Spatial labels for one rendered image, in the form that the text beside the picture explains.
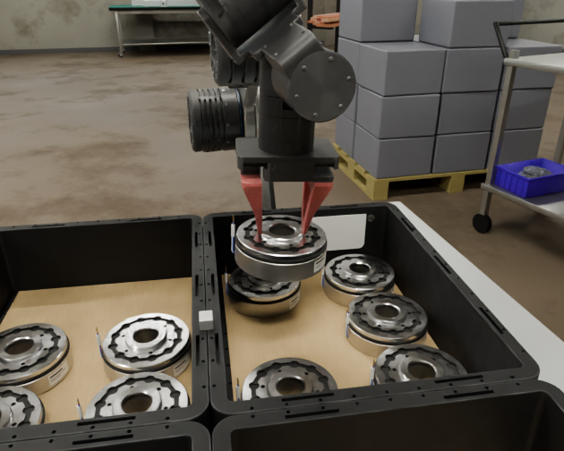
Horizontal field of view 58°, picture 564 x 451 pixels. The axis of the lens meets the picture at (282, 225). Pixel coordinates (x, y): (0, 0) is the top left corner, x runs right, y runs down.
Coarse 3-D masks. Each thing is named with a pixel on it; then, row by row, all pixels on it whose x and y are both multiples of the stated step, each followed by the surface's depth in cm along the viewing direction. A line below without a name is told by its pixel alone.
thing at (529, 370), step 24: (216, 216) 75; (240, 216) 76; (216, 264) 63; (216, 288) 58; (456, 288) 58; (216, 312) 54; (480, 312) 54; (216, 336) 52; (504, 336) 50; (216, 360) 47; (528, 360) 47; (216, 384) 44; (384, 384) 44; (408, 384) 44; (432, 384) 44; (456, 384) 44; (480, 384) 44; (216, 408) 42; (240, 408) 42; (264, 408) 42; (288, 408) 42
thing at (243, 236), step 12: (264, 216) 61; (276, 216) 61; (288, 216) 61; (240, 228) 57; (252, 228) 58; (312, 228) 59; (240, 240) 55; (252, 240) 55; (264, 240) 55; (300, 240) 56; (312, 240) 57; (324, 240) 56; (252, 252) 53; (264, 252) 53; (276, 252) 53; (288, 252) 53; (300, 252) 53; (312, 252) 54
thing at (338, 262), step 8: (344, 256) 78; (352, 256) 78; (360, 256) 78; (368, 256) 78; (328, 264) 76; (336, 264) 77; (344, 264) 76; (376, 264) 76; (384, 264) 76; (328, 272) 74; (336, 272) 74; (384, 272) 74; (392, 272) 74; (336, 280) 72; (344, 280) 72; (352, 280) 72; (360, 280) 72; (368, 280) 72; (376, 280) 72; (384, 280) 73; (392, 280) 72; (344, 288) 71; (352, 288) 70; (360, 288) 70; (368, 288) 70; (376, 288) 70; (384, 288) 71
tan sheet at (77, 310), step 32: (64, 288) 76; (96, 288) 76; (128, 288) 76; (160, 288) 76; (32, 320) 69; (64, 320) 69; (96, 320) 69; (96, 352) 63; (64, 384) 58; (96, 384) 58; (64, 416) 54
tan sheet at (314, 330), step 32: (224, 288) 76; (320, 288) 76; (256, 320) 69; (288, 320) 69; (320, 320) 69; (256, 352) 63; (288, 352) 63; (320, 352) 63; (352, 352) 63; (352, 384) 58
